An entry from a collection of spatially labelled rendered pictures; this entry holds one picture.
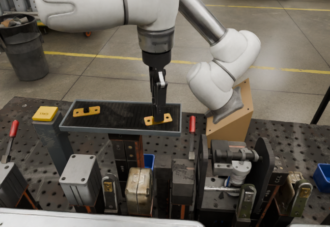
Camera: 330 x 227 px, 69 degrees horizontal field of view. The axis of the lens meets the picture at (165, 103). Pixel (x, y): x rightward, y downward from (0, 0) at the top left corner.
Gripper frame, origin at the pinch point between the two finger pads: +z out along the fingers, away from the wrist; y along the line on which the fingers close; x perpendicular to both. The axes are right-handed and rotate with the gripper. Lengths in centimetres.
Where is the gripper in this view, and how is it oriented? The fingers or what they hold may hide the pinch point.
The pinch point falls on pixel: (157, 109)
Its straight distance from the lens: 72.4
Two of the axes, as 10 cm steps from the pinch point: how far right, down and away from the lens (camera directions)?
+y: 2.5, 6.0, -7.6
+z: 0.0, 7.9, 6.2
